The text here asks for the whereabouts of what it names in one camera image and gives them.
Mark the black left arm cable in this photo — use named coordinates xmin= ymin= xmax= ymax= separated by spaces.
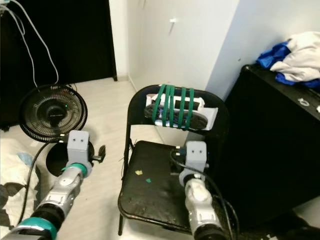
xmin=17 ymin=140 xmax=69 ymax=226

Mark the white cloth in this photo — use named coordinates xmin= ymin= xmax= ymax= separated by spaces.
xmin=282 ymin=31 xmax=320 ymax=83

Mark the black cabinet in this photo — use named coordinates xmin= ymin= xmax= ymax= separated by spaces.
xmin=217 ymin=64 xmax=320 ymax=229

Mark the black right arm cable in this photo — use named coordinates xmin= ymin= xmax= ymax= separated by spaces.
xmin=171 ymin=150 xmax=240 ymax=240

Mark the black floor fan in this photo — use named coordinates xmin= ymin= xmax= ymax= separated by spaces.
xmin=18 ymin=84 xmax=97 ymax=177

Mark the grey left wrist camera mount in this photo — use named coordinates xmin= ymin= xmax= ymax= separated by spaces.
xmin=67 ymin=130 xmax=92 ymax=166

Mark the black folding chair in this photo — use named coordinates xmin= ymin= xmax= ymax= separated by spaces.
xmin=117 ymin=84 xmax=231 ymax=237

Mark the white and black strapped device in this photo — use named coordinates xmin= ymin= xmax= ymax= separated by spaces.
xmin=144 ymin=94 xmax=220 ymax=132

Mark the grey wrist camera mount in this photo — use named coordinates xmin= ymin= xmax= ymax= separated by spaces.
xmin=186 ymin=141 xmax=210 ymax=174
xmin=67 ymin=130 xmax=92 ymax=166

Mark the blue cloth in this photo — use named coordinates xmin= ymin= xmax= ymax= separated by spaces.
xmin=256 ymin=41 xmax=320 ymax=87

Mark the green elastic strap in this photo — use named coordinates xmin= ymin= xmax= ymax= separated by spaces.
xmin=152 ymin=84 xmax=197 ymax=131

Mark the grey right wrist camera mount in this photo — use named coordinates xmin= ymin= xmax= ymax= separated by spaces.
xmin=186 ymin=141 xmax=210 ymax=174

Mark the black wardrobe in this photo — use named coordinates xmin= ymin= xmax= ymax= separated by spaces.
xmin=0 ymin=0 xmax=118 ymax=129

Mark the white hanging cable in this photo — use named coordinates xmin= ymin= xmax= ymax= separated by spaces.
xmin=0 ymin=6 xmax=38 ymax=88
xmin=11 ymin=0 xmax=59 ymax=85

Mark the cream cartoon print blanket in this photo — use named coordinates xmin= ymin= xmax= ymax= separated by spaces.
xmin=0 ymin=137 xmax=39 ymax=240

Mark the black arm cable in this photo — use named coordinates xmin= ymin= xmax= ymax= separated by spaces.
xmin=171 ymin=150 xmax=240 ymax=240
xmin=17 ymin=140 xmax=69 ymax=226

